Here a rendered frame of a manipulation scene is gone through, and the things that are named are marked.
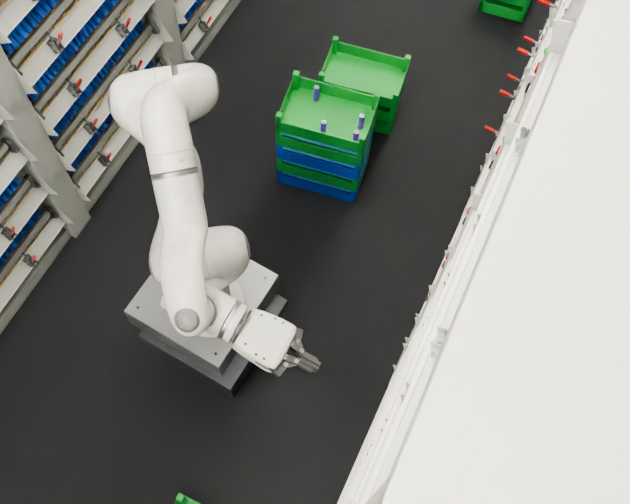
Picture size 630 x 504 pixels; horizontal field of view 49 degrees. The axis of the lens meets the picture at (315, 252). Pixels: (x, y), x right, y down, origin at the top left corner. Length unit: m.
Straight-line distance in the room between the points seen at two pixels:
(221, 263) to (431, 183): 1.25
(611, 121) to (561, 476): 0.26
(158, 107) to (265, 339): 0.48
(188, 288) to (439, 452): 0.91
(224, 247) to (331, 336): 0.85
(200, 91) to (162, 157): 0.19
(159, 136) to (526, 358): 0.99
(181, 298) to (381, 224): 1.37
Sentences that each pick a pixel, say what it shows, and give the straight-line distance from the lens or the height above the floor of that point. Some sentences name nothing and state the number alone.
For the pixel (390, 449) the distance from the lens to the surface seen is 0.67.
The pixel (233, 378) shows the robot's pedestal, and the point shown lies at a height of 0.28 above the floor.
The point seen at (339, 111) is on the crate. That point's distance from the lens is 2.39.
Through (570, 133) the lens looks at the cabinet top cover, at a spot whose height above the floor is 1.81.
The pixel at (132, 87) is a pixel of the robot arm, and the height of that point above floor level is 1.10.
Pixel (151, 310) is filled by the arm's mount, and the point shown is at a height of 0.38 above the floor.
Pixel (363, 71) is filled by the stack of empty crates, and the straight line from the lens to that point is 2.72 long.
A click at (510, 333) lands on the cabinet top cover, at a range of 0.44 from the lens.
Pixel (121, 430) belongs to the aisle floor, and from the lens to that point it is 2.32.
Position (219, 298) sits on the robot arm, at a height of 0.96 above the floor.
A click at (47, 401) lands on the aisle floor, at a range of 2.40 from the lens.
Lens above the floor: 2.21
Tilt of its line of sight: 64 degrees down
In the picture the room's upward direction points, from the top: 5 degrees clockwise
